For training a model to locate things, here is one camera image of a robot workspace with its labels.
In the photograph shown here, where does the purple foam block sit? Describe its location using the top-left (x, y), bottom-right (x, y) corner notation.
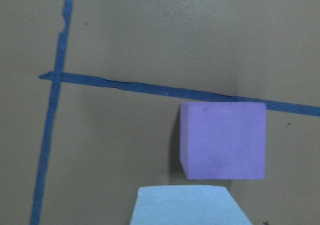
top-left (179, 102), bottom-right (267, 180)

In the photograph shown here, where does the light blue foam block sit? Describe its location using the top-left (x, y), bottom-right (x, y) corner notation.
top-left (130, 185), bottom-right (251, 225)

